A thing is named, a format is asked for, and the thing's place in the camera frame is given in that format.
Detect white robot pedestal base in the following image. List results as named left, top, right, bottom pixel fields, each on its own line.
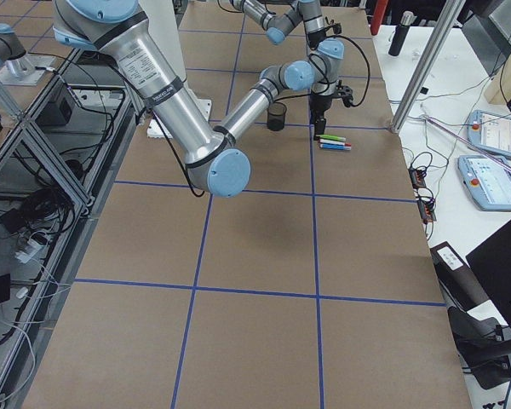
left=146, top=0, right=212, bottom=141

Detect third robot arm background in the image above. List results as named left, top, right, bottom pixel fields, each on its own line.
left=0, top=23, right=43, bottom=87

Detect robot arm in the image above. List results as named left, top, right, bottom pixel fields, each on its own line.
left=53, top=1, right=344, bottom=198
left=217, top=0, right=327, bottom=50

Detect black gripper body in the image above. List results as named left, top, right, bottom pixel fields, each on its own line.
left=309, top=92, right=333, bottom=122
left=306, top=28, right=324, bottom=48

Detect blue teach pendant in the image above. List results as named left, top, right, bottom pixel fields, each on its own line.
left=468, top=110, right=511, bottom=159
left=457, top=155, right=511, bottom=211

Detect far blue teach pendant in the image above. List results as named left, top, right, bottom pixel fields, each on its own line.
left=468, top=110, right=511, bottom=159

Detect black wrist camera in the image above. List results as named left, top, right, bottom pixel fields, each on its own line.
left=324, top=18, right=342, bottom=35
left=336, top=84, right=354, bottom=108

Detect black thermos bottle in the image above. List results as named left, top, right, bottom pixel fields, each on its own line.
left=388, top=10, right=415, bottom=57

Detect green marker pen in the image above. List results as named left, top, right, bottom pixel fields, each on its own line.
left=319, top=135, right=346, bottom=143

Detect aluminium frame post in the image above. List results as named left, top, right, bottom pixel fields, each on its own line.
left=390, top=0, right=466, bottom=134

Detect red marker pen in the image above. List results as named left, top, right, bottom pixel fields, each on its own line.
left=319, top=140, right=352, bottom=149

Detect red cylinder object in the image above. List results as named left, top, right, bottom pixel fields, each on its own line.
left=370, top=0, right=388, bottom=36

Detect blue marker pen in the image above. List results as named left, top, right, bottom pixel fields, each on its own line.
left=319, top=144, right=352, bottom=152

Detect black mesh pen holder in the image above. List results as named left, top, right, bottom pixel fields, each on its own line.
left=267, top=102, right=287, bottom=131

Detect near blue teach pendant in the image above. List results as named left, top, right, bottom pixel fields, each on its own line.
left=457, top=155, right=511, bottom=211

